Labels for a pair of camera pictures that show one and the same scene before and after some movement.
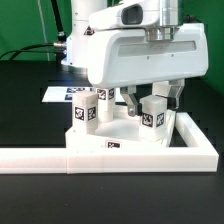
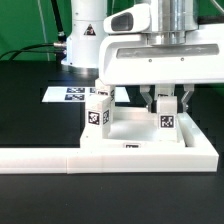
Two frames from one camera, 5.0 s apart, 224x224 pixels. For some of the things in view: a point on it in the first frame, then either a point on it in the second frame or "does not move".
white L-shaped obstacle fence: x=199 y=156 does not move
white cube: x=85 y=112 -> x=98 y=116
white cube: x=153 y=117 -> x=167 y=109
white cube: x=106 y=104 does not move
